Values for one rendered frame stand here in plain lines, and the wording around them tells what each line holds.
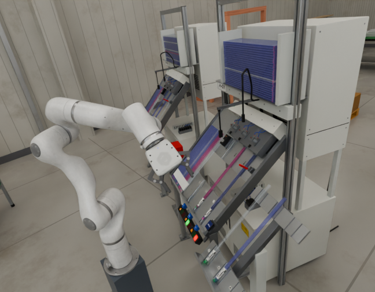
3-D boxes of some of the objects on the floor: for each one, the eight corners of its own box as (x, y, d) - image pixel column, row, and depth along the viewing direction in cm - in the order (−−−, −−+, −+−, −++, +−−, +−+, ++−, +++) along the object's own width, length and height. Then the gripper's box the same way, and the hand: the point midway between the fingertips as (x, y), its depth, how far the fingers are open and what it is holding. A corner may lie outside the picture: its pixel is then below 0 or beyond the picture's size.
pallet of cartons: (316, 107, 479) (318, 87, 461) (358, 114, 428) (363, 92, 411) (285, 126, 423) (286, 103, 406) (330, 137, 372) (334, 112, 355)
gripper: (175, 132, 93) (202, 171, 91) (135, 158, 92) (161, 199, 89) (174, 127, 86) (203, 169, 83) (130, 155, 84) (158, 199, 82)
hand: (180, 182), depth 86 cm, fingers open, 8 cm apart
